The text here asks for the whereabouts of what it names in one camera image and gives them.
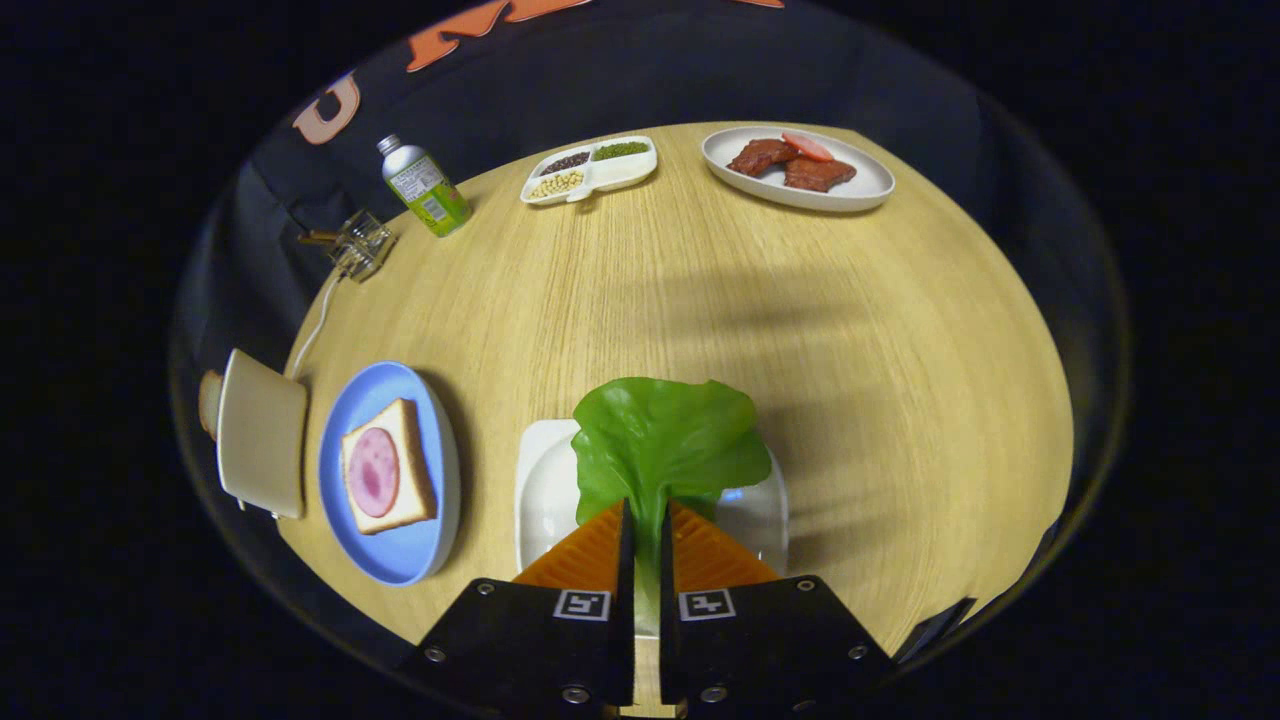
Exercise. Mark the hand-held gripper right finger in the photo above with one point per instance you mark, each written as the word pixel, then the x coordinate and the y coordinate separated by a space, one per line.
pixel 667 610

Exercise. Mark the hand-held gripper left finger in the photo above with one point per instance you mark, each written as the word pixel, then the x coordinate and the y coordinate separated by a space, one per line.
pixel 626 570

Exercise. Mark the green lettuce leaf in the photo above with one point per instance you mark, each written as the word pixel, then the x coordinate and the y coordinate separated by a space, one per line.
pixel 660 440

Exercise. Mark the toasted bread slice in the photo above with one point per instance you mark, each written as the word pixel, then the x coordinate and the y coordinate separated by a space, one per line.
pixel 209 402

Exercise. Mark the white square plate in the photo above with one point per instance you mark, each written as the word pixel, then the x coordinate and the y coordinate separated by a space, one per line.
pixel 545 500

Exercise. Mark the blue round plate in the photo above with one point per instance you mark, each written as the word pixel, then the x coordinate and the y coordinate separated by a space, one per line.
pixel 400 560

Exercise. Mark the white bread slice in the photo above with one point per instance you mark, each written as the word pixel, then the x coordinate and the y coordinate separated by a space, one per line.
pixel 412 470

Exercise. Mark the pink ham slice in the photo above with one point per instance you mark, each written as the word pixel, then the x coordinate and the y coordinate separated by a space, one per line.
pixel 373 472

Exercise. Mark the white toaster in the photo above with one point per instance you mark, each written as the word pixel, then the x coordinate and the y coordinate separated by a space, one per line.
pixel 262 435

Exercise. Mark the pile of yellow beans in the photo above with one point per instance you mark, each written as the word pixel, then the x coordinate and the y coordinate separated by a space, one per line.
pixel 556 184

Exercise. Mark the white three-compartment dish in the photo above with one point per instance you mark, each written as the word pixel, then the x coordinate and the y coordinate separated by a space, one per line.
pixel 630 172

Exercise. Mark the pile of dark red beans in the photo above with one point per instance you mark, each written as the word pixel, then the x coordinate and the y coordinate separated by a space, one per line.
pixel 565 161

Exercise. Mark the pile of green beans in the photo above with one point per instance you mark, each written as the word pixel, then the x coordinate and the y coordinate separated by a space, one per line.
pixel 621 150

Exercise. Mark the green label metal bottle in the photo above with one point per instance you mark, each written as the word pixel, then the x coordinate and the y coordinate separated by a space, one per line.
pixel 430 190

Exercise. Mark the brown meat slice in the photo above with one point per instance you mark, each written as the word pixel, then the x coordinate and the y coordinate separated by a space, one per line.
pixel 762 155
pixel 818 173

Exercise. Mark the white oval plate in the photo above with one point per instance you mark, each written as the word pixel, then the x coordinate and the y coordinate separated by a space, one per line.
pixel 860 185

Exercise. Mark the pink meat slice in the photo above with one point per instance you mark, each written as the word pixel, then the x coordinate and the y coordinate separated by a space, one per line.
pixel 806 146

